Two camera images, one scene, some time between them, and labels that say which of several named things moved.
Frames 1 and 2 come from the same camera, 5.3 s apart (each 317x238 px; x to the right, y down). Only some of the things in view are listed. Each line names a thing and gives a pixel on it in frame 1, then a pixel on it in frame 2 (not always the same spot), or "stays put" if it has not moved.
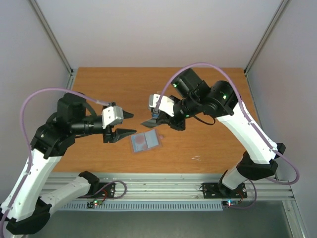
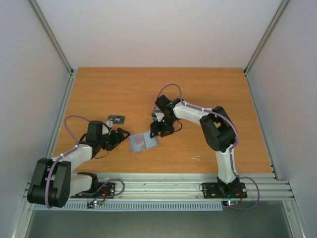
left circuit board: (90, 204) stays put
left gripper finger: (121, 133) to (111, 148)
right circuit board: (230, 203) stays put
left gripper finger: (127, 115) to (125, 134)
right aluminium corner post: (282, 6) stays put
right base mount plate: (217, 190) stays put
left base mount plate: (108, 192) stays put
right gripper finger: (162, 119) to (164, 133)
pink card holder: (145, 141) stays put
